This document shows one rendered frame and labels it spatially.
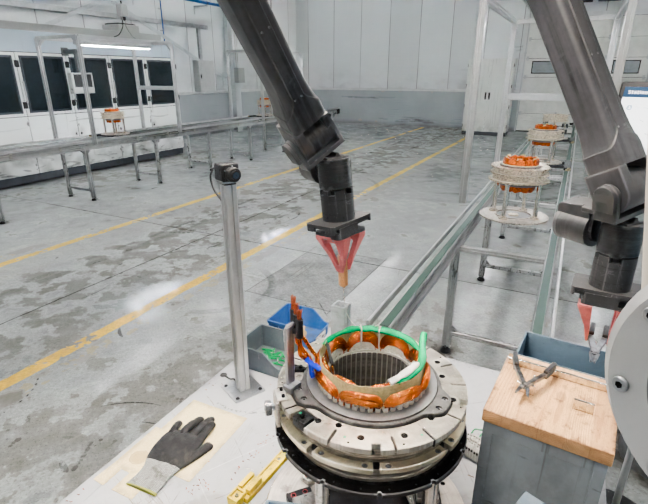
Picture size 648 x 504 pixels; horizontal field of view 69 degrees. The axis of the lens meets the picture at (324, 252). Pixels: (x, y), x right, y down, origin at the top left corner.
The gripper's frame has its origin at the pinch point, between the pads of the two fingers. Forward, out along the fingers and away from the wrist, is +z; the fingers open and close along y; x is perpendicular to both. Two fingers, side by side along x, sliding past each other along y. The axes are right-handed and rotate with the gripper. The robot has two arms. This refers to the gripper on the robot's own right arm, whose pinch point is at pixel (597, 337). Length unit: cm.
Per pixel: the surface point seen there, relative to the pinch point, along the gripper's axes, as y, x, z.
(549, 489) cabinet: 2.3, 11.2, 23.4
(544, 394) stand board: 5.9, 2.3, 12.0
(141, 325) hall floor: 255, -95, 115
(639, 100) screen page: 0, -86, -34
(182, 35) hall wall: 994, -846, -155
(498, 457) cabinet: 10.6, 11.1, 21.0
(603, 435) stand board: -3.3, 8.2, 12.1
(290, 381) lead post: 42, 27, 7
